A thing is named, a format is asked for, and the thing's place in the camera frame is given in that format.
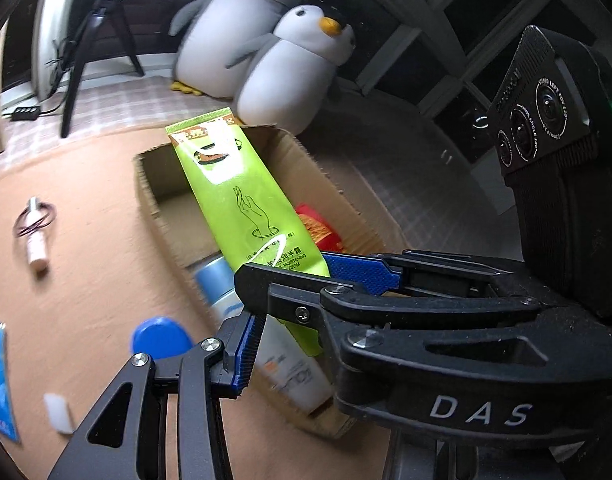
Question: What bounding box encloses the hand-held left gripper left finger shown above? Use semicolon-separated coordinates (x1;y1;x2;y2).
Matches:
46;310;267;480

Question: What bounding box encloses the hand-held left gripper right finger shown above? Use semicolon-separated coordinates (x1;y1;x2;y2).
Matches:
386;427;566;480

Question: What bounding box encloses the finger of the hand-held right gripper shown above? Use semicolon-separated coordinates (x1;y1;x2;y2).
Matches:
322;249;526;297
234;262;542;335

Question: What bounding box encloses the white bottle with blue cap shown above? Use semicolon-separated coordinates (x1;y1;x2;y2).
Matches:
193;255;334;416

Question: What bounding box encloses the red cloth bag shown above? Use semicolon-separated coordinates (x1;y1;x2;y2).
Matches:
295;203;347;256

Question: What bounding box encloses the green cream tube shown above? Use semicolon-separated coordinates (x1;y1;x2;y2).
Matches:
166;107;331;357

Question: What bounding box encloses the cardboard box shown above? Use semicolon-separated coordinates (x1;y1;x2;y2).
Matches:
133;125;411;441

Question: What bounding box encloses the small pink bottle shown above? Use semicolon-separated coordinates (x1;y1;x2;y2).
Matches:
25;197;49;272

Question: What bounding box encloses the purple hair tie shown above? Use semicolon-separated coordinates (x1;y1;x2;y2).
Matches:
13;201;57;236

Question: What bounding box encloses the small white eraser block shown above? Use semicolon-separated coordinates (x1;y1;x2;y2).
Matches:
43;392;74;433

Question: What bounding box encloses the small penguin plush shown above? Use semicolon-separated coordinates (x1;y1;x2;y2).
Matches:
226;5;357;136

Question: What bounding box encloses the large penguin plush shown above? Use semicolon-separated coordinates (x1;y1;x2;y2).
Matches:
168;0;309;101

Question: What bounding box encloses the black tripod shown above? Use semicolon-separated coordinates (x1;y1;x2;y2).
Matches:
60;0;146;138

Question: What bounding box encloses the black cable bundle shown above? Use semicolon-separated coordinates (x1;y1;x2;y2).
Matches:
46;35;69;111

